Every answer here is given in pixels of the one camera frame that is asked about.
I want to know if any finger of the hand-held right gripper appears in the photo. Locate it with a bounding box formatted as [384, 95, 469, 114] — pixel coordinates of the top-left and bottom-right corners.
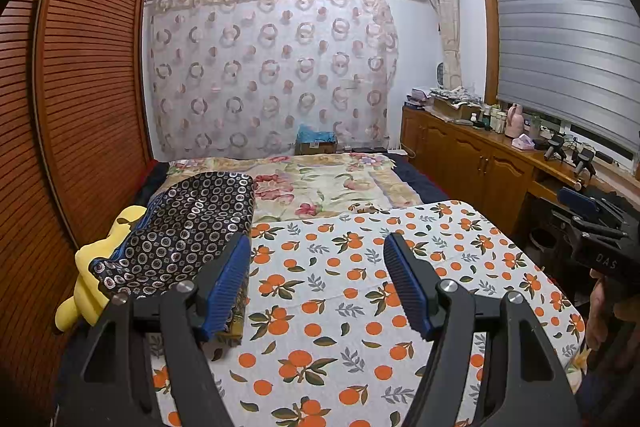
[557, 186, 603, 220]
[567, 214, 628, 242]

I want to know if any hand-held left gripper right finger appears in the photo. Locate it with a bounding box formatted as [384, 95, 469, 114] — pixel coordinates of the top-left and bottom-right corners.
[382, 232, 583, 427]

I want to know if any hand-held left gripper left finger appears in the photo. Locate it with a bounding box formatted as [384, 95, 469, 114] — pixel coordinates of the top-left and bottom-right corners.
[62, 232, 251, 427]

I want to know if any navy circle-patterned satin top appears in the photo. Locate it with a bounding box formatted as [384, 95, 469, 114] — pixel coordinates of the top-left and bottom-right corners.
[97, 171, 257, 303]

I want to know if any person's right hand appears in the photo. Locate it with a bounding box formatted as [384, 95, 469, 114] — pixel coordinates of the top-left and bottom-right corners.
[585, 269, 616, 353]

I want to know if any black handheld device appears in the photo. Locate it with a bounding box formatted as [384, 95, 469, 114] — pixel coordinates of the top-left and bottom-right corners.
[572, 149, 597, 180]
[544, 137, 566, 162]

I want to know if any brown patterned folded cloth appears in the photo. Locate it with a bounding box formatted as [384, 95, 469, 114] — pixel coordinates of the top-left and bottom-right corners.
[210, 277, 251, 348]

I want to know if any wooden sideboard cabinet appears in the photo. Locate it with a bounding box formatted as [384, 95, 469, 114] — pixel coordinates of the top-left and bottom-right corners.
[400, 104, 640, 253]

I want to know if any orange fruit print sheet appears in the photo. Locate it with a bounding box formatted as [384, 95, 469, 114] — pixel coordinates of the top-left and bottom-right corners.
[147, 199, 586, 427]

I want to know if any floral bed sheet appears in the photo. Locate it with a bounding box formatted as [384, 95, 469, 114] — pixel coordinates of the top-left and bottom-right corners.
[165, 153, 423, 223]

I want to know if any yellow plush toy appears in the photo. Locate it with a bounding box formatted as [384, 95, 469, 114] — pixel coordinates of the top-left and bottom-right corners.
[54, 205, 148, 333]

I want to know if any grey window blind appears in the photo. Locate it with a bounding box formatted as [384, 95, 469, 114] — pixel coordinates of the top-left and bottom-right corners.
[492, 0, 640, 175]

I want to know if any cluttered cardboard box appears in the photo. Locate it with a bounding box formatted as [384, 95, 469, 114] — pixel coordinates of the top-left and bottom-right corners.
[431, 88, 483, 120]

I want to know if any small cardboard box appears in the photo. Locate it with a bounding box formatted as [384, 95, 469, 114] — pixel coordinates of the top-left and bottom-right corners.
[295, 139, 338, 156]

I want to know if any circle-patterned sheer curtain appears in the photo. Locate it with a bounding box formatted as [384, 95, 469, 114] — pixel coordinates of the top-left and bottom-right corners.
[144, 0, 401, 160]

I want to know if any beige tied curtain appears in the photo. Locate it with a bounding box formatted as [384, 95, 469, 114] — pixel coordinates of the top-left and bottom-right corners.
[429, 0, 463, 90]

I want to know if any wooden window frame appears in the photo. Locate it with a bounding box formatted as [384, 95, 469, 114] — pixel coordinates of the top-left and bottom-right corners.
[477, 0, 596, 105]

